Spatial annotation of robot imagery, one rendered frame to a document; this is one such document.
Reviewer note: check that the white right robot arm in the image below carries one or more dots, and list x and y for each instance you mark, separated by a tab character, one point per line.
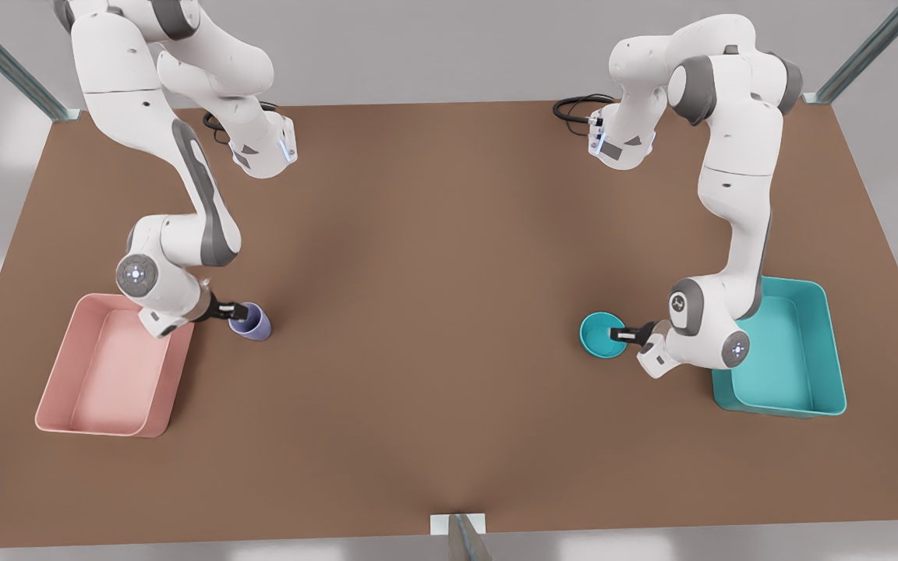
199	187

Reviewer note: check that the teal box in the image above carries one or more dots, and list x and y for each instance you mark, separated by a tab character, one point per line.
788	351

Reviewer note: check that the lavender cup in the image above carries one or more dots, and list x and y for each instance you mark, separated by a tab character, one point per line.
254	322

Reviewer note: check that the teal bowl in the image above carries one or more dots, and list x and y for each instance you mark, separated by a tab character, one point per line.
599	335

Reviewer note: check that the pink box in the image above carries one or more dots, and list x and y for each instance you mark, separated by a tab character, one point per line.
111	365

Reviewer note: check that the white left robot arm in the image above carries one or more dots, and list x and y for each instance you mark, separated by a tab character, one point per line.
733	179

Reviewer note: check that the silver frame post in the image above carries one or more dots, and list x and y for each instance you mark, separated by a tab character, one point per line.
862	54
5	62
461	538

